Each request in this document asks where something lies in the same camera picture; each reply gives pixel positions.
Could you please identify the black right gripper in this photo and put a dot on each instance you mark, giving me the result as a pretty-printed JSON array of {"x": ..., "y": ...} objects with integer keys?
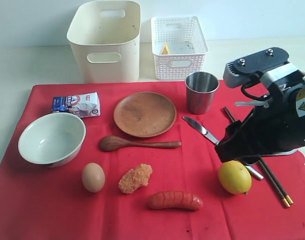
[{"x": 269, "y": 131}]

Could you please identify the yellow lemon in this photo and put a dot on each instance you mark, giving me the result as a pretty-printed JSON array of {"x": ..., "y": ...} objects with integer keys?
[{"x": 234, "y": 177}]

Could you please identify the yellow cheese wedge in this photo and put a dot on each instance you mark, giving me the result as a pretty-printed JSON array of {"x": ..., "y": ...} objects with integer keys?
[{"x": 165, "y": 50}]

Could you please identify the fried chicken piece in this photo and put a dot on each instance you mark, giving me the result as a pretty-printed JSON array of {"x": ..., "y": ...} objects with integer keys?
[{"x": 135, "y": 178}]

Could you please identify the brown egg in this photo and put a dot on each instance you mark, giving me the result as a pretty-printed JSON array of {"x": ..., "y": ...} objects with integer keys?
[{"x": 93, "y": 177}]

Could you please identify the stainless steel table knife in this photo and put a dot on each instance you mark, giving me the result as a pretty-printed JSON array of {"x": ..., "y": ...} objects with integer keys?
[{"x": 202, "y": 130}]

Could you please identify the stainless steel cup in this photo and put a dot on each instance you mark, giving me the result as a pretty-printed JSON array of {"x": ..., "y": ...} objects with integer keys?
[{"x": 200, "y": 90}]

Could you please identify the brown chopstick upper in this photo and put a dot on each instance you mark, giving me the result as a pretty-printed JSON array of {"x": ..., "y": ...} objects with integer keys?
[{"x": 280, "y": 186}]

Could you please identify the brown chopstick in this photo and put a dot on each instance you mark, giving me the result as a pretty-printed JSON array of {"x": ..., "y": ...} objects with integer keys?
[
  {"x": 276, "y": 188},
  {"x": 280, "y": 186}
]

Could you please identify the brown chopstick lower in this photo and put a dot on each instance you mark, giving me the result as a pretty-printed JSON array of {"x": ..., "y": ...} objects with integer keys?
[{"x": 276, "y": 188}]

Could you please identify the round wooden plate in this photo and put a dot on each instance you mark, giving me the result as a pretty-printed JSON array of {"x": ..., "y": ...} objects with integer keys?
[{"x": 145, "y": 114}]

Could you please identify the red grilled sausage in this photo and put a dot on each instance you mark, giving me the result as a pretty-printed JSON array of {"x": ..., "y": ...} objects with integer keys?
[{"x": 175, "y": 199}]

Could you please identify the white perforated plastic basket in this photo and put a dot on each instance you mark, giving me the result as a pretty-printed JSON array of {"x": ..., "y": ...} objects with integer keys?
[{"x": 187, "y": 44}]

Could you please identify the red tablecloth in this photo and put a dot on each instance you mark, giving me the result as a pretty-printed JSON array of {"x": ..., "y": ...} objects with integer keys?
[{"x": 42, "y": 203}]

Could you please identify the dark wooden spoon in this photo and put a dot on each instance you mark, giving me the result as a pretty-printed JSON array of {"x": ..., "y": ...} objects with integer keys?
[{"x": 111, "y": 143}]

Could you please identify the blue white milk carton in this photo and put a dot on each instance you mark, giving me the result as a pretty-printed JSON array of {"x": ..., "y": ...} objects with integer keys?
[{"x": 81, "y": 105}]

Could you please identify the cream plastic bin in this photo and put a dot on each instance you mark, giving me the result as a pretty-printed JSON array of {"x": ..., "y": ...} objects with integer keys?
[{"x": 104, "y": 36}]

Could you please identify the pale green ceramic bowl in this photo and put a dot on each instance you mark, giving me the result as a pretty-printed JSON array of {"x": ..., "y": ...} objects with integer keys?
[{"x": 52, "y": 140}]

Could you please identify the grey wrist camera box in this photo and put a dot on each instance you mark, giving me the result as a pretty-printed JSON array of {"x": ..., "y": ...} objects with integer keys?
[{"x": 251, "y": 67}]

